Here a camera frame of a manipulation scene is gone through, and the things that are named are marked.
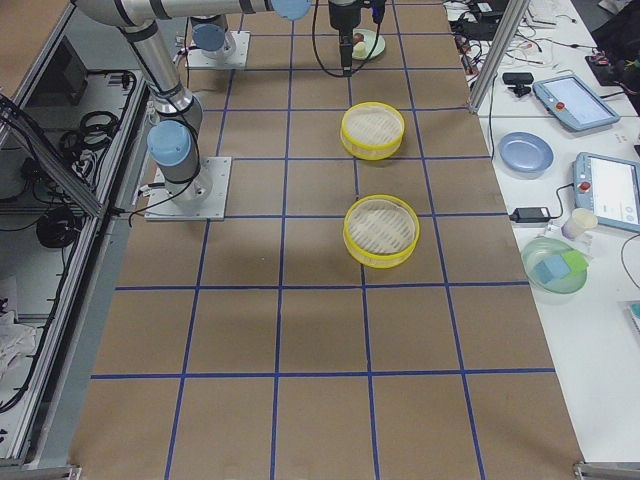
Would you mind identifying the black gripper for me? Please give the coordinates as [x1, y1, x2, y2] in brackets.
[328, 0, 358, 76]

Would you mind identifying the yellow bamboo steamer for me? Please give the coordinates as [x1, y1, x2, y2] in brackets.
[340, 101, 405, 161]
[342, 194, 421, 269]

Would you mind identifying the white steamed bun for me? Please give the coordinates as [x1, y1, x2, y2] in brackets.
[353, 42, 366, 56]

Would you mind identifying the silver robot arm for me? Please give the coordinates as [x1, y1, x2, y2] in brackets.
[73, 0, 310, 203]
[182, 1, 364, 75]

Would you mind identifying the light green plate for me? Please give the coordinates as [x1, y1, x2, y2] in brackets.
[352, 29, 386, 61]

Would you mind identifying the black webcam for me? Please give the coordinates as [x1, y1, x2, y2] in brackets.
[502, 72, 534, 98]

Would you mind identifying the blue plate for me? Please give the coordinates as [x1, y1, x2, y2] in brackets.
[498, 131, 554, 177]

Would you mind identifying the far blue teach pendant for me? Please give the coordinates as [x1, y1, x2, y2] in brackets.
[532, 74, 620, 132]

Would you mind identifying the blue teach pendant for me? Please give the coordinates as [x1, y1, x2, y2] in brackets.
[573, 152, 639, 233]
[532, 74, 620, 132]

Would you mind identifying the black power adapter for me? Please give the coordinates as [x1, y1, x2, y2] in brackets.
[509, 207, 552, 224]

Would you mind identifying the clear green bowl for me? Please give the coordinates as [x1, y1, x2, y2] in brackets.
[521, 237, 589, 294]

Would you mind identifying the paper cup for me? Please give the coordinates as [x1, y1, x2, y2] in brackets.
[561, 208, 598, 240]

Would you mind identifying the near blue teach pendant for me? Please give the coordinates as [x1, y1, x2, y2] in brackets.
[573, 152, 639, 233]

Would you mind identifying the blue sponge block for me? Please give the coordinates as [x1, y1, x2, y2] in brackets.
[531, 254, 569, 284]

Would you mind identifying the green sponge block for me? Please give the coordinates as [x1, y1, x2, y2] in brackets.
[561, 249, 589, 275]

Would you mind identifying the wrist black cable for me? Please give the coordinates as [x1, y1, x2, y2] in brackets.
[311, 0, 381, 78]

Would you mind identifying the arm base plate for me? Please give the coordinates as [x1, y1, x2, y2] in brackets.
[144, 157, 232, 221]
[187, 29, 251, 70]

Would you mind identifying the aluminium frame post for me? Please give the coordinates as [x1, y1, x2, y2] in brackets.
[467, 0, 529, 114]

